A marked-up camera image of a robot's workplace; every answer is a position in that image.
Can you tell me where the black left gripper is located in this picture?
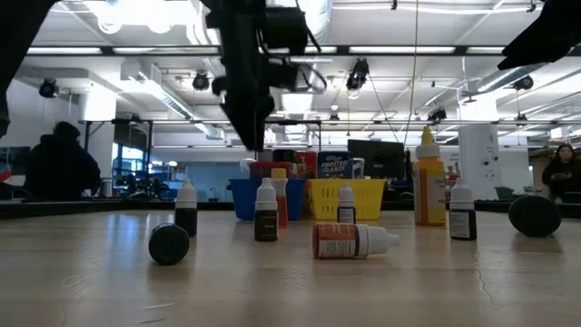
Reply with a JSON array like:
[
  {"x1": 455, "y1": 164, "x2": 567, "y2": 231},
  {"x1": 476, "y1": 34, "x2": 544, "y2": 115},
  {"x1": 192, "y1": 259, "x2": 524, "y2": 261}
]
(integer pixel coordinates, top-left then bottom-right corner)
[{"x1": 211, "y1": 26, "x2": 300, "y2": 154}]

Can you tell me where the red patterned tin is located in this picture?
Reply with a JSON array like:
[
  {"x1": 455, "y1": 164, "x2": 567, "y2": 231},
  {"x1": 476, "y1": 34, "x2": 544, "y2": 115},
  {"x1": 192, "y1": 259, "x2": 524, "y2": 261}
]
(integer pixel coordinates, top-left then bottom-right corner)
[{"x1": 248, "y1": 161, "x2": 296, "y2": 180}]

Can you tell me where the red dropper bottle orange cap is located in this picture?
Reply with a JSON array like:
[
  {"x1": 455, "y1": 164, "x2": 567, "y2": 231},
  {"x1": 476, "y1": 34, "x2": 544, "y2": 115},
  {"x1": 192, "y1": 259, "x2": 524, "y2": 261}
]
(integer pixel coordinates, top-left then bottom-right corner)
[{"x1": 271, "y1": 167, "x2": 291, "y2": 230}]

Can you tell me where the blue Frosted Flakes cereal box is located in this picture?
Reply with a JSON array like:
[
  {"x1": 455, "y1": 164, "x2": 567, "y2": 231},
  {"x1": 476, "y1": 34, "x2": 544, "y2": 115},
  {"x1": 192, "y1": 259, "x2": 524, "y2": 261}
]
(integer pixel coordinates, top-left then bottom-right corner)
[{"x1": 317, "y1": 151, "x2": 354, "y2": 180}]

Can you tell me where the small dark dropper bottle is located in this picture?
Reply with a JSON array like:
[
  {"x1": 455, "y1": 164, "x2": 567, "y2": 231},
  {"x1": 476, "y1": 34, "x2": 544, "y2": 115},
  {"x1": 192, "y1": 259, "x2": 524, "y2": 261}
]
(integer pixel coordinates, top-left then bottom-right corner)
[
  {"x1": 337, "y1": 182, "x2": 357, "y2": 225},
  {"x1": 253, "y1": 177, "x2": 279, "y2": 243},
  {"x1": 174, "y1": 178, "x2": 199, "y2": 239},
  {"x1": 448, "y1": 177, "x2": 478, "y2": 242}
]

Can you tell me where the orange-labelled dropper bottle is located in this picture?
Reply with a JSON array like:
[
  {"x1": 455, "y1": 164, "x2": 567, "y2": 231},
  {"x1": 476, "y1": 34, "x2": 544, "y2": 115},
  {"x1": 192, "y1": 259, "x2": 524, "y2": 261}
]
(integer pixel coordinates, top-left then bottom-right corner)
[{"x1": 311, "y1": 222, "x2": 401, "y2": 261}]

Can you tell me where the blue plastic basket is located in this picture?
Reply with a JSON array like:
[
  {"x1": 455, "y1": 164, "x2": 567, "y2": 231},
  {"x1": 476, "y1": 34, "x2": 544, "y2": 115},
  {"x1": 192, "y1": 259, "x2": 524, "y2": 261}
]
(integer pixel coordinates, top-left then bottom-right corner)
[{"x1": 228, "y1": 177, "x2": 307, "y2": 223}]

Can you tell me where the yellow plastic basket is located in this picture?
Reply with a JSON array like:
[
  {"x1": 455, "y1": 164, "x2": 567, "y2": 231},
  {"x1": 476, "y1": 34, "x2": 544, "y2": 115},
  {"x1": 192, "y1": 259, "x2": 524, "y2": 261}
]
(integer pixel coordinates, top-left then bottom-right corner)
[{"x1": 307, "y1": 177, "x2": 387, "y2": 223}]

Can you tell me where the person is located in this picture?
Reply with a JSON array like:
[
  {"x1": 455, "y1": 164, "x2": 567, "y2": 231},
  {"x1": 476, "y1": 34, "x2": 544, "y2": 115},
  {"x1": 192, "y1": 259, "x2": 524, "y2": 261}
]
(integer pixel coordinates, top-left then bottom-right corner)
[
  {"x1": 25, "y1": 120, "x2": 103, "y2": 202},
  {"x1": 540, "y1": 143, "x2": 581, "y2": 204}
]

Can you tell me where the black ball left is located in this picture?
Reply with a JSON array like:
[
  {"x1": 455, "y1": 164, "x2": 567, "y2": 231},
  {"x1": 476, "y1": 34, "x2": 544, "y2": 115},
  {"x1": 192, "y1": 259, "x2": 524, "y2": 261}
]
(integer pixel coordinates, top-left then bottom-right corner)
[{"x1": 148, "y1": 223, "x2": 192, "y2": 267}]

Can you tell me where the black ball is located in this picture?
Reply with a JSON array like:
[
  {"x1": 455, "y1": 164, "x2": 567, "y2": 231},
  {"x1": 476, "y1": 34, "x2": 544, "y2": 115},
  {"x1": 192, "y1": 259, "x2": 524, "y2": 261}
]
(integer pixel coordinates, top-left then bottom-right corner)
[
  {"x1": 507, "y1": 193, "x2": 563, "y2": 239},
  {"x1": 148, "y1": 223, "x2": 192, "y2": 267}
]

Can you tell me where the black ball right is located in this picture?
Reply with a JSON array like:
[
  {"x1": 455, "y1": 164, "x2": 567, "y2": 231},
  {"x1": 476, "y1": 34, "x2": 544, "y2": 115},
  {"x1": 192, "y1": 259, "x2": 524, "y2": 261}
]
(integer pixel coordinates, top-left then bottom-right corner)
[{"x1": 507, "y1": 193, "x2": 563, "y2": 239}]

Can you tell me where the yellow squeeze bottle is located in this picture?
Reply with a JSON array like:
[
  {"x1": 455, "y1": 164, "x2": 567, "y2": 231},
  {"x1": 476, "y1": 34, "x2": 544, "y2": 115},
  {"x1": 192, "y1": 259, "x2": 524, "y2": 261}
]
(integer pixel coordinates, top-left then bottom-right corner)
[{"x1": 412, "y1": 125, "x2": 448, "y2": 227}]

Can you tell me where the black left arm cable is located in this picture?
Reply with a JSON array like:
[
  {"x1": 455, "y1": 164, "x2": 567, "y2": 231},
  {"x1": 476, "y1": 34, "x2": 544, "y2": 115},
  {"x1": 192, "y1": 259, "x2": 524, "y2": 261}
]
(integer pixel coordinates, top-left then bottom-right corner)
[{"x1": 294, "y1": 62, "x2": 329, "y2": 94}]

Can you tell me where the dark wall monitor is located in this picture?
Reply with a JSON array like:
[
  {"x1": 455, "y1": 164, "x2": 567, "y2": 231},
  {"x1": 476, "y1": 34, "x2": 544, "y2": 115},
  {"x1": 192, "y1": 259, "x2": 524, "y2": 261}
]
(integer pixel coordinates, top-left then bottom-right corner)
[{"x1": 0, "y1": 146, "x2": 27, "y2": 178}]

